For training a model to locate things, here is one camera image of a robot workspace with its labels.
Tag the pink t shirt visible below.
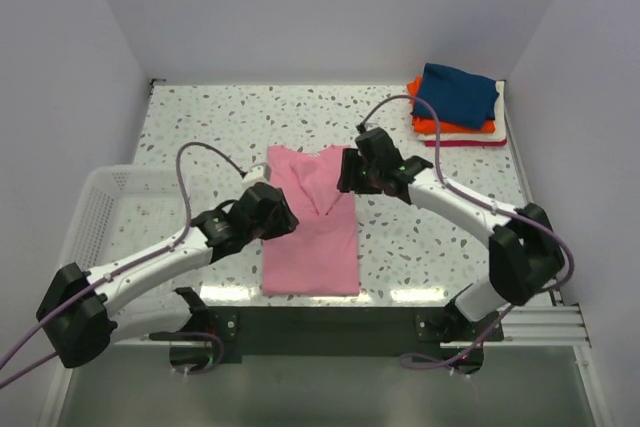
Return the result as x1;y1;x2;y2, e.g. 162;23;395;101
262;145;360;296

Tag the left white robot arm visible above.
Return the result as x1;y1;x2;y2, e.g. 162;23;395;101
36;182;299;368

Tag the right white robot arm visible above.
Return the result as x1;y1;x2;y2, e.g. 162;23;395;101
337;128;565;340

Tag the folded red t shirt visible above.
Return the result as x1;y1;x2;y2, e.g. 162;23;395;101
423;139;507;148

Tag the folded orange t shirt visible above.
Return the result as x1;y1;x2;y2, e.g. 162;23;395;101
407;76;496;135

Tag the folded blue t shirt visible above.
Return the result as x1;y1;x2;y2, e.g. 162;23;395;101
412;63;499;130

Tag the white plastic laundry basket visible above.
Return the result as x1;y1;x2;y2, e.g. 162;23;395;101
60;165;212;316

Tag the folded white t shirt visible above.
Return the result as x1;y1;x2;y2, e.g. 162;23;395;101
440;80;507;142

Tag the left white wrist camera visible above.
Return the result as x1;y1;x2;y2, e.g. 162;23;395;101
242;163;271;186

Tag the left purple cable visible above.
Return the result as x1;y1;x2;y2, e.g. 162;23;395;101
0;141;251;388

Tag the aluminium frame rail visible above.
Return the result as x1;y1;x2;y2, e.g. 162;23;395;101
62;296;591;348

